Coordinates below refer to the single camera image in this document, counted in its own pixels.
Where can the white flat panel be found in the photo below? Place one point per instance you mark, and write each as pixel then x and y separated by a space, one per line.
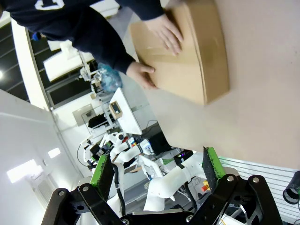
pixel 61 63

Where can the person's right hand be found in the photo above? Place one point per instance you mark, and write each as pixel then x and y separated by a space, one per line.
pixel 139 75

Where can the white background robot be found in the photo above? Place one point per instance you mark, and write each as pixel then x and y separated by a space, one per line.
pixel 126 152

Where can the large rectangular ceiling light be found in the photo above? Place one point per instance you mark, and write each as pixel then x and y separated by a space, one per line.
pixel 23 171

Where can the brown cardboard box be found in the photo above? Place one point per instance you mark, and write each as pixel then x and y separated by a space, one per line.
pixel 182 70

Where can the person's left forearm navy sleeve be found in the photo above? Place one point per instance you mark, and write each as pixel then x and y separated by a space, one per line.
pixel 145 8

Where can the red emergency stop button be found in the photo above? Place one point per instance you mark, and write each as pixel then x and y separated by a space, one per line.
pixel 205 187

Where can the person's right forearm navy sleeve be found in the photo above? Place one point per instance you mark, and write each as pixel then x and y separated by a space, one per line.
pixel 105 47

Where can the bluish clear plastic bag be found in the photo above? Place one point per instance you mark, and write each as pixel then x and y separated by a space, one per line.
pixel 109 77

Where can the person's left hand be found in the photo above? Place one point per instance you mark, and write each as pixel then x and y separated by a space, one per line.
pixel 166 32

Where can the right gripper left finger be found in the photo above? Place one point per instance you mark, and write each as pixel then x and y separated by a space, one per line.
pixel 104 178

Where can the grey slotted aluminium base plate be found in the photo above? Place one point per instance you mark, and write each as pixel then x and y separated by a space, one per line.
pixel 262 168

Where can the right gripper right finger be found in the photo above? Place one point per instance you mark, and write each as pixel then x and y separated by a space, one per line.
pixel 211 173

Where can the white background table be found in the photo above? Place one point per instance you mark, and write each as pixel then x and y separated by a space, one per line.
pixel 127 112

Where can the black cylinder tube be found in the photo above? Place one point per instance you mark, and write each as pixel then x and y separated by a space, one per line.
pixel 291 187

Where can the black computer case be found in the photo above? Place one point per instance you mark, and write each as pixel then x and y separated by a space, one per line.
pixel 159 141

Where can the small box with black device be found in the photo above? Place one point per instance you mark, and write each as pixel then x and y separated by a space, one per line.
pixel 116 109

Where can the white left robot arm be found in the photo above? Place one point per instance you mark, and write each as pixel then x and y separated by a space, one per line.
pixel 164 185

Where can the small rectangular ceiling light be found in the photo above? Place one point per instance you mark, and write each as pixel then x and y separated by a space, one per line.
pixel 54 152

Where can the person's navy sweatshirt torso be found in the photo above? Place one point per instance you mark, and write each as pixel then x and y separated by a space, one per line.
pixel 58 18

